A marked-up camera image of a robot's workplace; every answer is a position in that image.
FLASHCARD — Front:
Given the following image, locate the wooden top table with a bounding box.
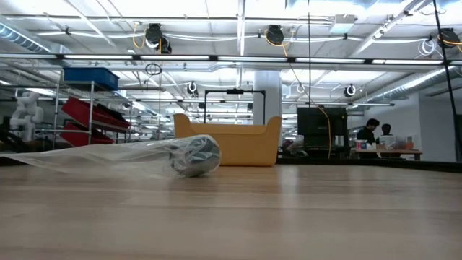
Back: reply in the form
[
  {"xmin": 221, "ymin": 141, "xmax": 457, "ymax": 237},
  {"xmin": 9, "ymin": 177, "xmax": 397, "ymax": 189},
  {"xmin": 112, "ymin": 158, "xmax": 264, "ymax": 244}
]
[{"xmin": 350, "ymin": 147, "xmax": 423, "ymax": 161}]

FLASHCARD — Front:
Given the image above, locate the red storage bin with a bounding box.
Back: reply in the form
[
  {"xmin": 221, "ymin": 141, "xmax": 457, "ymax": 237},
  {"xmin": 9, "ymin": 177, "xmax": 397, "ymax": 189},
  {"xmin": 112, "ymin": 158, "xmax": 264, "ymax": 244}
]
[
  {"xmin": 61, "ymin": 96, "xmax": 131, "ymax": 131},
  {"xmin": 59, "ymin": 121, "xmax": 115, "ymax": 147}
]

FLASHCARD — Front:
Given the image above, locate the thin black pole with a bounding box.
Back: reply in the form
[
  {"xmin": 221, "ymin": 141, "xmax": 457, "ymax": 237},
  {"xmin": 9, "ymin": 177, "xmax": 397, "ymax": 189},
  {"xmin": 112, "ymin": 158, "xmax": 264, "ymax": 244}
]
[{"xmin": 432, "ymin": 0, "xmax": 462, "ymax": 163}]

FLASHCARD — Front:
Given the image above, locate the black camera stand frame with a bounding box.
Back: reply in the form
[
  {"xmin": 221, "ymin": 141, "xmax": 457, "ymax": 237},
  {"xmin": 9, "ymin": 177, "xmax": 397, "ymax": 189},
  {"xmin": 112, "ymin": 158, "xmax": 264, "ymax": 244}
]
[{"xmin": 204, "ymin": 88, "xmax": 267, "ymax": 126}]

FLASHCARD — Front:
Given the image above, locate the black aluminium table frame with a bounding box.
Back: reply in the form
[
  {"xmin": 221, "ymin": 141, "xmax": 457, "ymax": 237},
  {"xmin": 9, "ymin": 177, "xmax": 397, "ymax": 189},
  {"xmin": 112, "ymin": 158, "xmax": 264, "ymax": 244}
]
[{"xmin": 0, "ymin": 153, "xmax": 462, "ymax": 174}]

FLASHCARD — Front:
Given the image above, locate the yellow cable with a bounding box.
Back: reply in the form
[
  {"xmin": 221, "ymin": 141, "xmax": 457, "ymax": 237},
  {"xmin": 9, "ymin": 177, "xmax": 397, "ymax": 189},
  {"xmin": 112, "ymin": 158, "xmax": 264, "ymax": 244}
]
[{"xmin": 265, "ymin": 30, "xmax": 333, "ymax": 160}]

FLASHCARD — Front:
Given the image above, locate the green elastic bandage roll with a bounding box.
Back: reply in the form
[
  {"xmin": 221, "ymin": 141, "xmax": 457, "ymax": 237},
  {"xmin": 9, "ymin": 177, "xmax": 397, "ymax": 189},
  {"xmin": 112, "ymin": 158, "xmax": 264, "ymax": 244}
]
[{"xmin": 169, "ymin": 135, "xmax": 222, "ymax": 178}]

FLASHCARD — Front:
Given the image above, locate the black floor stand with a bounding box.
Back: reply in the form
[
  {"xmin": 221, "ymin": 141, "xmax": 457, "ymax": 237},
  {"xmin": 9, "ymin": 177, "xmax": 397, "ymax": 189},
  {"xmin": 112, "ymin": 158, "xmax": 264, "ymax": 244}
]
[{"xmin": 307, "ymin": 0, "xmax": 312, "ymax": 109}]

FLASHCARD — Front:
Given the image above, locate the blue storage bin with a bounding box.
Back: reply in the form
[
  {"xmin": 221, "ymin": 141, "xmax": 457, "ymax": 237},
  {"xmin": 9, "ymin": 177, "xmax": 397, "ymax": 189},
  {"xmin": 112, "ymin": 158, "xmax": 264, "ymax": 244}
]
[{"xmin": 64, "ymin": 66, "xmax": 120, "ymax": 91}]

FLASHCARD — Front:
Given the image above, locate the overhead LED light bar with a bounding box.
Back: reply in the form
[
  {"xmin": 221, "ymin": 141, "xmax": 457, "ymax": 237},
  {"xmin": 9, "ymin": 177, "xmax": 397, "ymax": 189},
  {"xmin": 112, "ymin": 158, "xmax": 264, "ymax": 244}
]
[{"xmin": 0, "ymin": 53, "xmax": 462, "ymax": 66}]

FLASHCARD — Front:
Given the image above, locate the yellow plastic bin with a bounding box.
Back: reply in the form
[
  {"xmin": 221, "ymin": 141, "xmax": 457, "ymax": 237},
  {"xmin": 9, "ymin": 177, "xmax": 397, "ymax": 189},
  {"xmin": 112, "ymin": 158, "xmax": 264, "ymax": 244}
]
[{"xmin": 173, "ymin": 113, "xmax": 283, "ymax": 168}]

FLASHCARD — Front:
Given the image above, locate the black monitor cart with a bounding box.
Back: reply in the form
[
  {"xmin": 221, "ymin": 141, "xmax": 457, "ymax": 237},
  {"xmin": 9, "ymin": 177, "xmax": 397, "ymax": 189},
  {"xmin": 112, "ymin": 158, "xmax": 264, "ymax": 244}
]
[{"xmin": 297, "ymin": 107, "xmax": 350, "ymax": 160}]

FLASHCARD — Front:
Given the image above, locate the person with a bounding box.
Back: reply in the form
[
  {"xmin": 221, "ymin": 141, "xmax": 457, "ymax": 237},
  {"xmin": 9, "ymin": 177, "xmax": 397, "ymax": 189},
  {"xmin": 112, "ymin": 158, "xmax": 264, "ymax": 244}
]
[
  {"xmin": 356, "ymin": 118, "xmax": 380, "ymax": 160},
  {"xmin": 375, "ymin": 123, "xmax": 401, "ymax": 159}
]

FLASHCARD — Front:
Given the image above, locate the metal shelf rack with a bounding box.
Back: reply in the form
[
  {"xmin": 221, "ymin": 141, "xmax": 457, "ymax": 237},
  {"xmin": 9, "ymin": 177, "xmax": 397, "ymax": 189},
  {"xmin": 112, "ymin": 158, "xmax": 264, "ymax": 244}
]
[{"xmin": 52, "ymin": 68, "xmax": 133, "ymax": 152}]

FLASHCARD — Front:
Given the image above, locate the clear plastic bag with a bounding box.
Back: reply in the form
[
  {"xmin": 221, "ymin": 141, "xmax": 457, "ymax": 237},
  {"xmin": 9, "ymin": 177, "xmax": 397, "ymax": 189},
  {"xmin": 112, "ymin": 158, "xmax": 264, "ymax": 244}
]
[{"xmin": 0, "ymin": 134, "xmax": 222, "ymax": 180}]

